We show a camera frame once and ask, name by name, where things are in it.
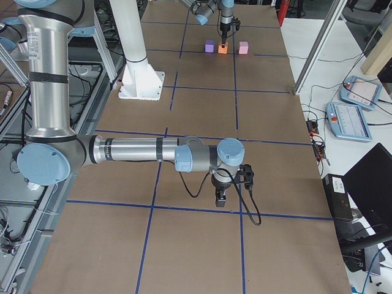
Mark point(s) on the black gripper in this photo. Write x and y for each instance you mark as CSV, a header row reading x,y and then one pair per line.
x,y
220,186
224,29

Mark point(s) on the orange foam block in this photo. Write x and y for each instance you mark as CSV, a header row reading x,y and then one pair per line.
x,y
223,48

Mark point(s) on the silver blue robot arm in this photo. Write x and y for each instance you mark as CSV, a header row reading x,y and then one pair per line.
x,y
54,150
203,12

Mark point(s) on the purple foam block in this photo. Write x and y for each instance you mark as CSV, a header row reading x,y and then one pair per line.
x,y
209,46

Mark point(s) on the pink foam block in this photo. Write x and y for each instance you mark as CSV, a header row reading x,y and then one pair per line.
x,y
243,48

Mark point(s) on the black control box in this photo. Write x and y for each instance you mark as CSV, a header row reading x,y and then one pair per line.
x,y
337,198

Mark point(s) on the far blue teach pendant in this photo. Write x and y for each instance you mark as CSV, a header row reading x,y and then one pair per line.
x,y
362,92

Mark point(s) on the blue teach pendant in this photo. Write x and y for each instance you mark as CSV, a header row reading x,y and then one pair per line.
x,y
347,122
362,92

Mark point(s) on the near blue teach pendant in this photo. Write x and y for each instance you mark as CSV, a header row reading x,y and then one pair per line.
x,y
347,122

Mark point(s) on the black laptop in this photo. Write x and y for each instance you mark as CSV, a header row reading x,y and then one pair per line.
x,y
368,183

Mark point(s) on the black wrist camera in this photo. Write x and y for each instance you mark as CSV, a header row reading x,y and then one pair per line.
x,y
247,173

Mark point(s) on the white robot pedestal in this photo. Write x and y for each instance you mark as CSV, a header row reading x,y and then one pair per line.
x,y
139,81

